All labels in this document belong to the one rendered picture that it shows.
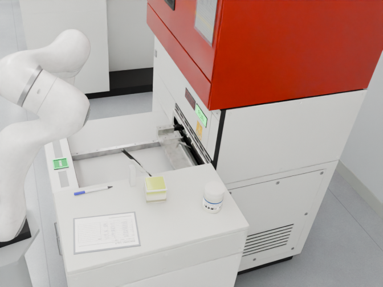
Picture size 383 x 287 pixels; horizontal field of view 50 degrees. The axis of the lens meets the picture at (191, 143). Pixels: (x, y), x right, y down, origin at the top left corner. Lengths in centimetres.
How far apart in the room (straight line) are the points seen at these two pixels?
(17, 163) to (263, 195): 124
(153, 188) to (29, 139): 57
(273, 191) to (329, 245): 94
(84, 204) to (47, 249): 116
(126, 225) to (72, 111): 58
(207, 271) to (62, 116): 87
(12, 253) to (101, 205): 35
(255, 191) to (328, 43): 74
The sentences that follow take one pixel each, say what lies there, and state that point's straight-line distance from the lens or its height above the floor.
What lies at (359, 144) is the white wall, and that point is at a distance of 320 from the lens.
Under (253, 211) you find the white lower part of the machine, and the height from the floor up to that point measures 59.
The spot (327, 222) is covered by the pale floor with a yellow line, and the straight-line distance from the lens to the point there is 299.
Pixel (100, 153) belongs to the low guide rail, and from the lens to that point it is 191.
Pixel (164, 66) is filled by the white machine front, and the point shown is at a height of 107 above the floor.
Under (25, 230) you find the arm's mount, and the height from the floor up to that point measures 86.
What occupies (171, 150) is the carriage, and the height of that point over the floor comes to 88.
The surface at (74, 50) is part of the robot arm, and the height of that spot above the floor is 160.
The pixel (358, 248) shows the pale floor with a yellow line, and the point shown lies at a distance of 292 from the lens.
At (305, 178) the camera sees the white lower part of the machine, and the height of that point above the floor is 74.
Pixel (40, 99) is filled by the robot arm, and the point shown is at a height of 155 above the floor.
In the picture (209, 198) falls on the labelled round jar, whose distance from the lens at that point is 144.
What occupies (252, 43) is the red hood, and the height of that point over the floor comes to 148.
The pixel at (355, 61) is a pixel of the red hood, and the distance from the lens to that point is 178.
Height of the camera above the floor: 206
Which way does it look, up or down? 38 degrees down
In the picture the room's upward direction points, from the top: 7 degrees clockwise
